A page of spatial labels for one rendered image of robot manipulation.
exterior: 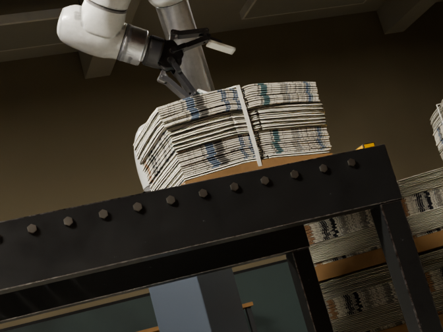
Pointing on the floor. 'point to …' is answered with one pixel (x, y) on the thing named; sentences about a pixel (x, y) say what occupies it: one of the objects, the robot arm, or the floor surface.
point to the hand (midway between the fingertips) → (224, 74)
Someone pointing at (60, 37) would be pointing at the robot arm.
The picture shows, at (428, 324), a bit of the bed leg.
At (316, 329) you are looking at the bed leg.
